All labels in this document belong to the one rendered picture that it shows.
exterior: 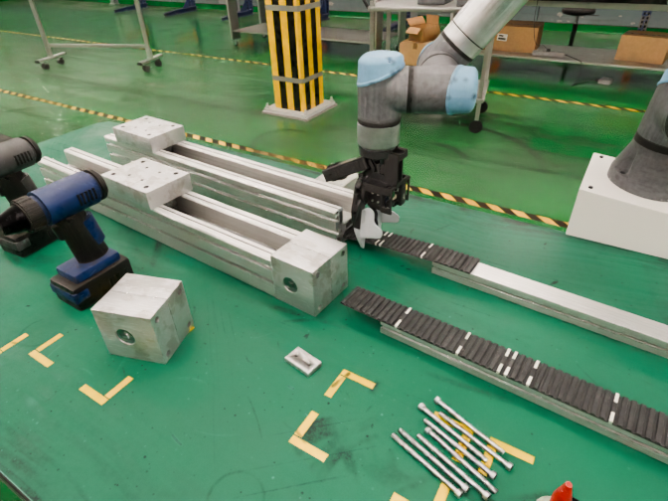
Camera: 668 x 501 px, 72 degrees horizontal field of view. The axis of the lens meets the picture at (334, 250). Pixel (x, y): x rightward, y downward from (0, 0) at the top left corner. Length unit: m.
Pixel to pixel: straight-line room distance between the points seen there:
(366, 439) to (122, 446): 0.32
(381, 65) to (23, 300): 0.76
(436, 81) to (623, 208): 0.46
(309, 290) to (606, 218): 0.61
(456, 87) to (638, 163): 0.43
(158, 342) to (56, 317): 0.26
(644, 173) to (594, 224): 0.13
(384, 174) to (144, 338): 0.48
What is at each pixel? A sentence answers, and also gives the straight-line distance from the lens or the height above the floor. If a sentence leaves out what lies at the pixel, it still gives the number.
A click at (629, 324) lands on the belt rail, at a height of 0.81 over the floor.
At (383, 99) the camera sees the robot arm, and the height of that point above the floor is 1.09.
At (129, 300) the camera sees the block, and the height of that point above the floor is 0.87.
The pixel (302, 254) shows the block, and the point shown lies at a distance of 0.77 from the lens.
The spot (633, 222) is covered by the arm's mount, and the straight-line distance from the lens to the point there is 1.06.
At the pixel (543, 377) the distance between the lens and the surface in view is 0.71.
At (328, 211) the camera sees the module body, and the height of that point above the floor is 0.86.
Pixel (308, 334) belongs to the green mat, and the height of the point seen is 0.78.
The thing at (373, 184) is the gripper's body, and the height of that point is 0.94.
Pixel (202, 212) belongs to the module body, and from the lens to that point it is 1.01.
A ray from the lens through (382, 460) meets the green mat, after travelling 0.63.
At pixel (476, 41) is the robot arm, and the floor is 1.16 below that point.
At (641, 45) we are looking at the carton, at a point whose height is 0.37.
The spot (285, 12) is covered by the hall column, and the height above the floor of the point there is 0.81.
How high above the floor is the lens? 1.32
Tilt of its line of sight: 35 degrees down
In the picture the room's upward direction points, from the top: 2 degrees counter-clockwise
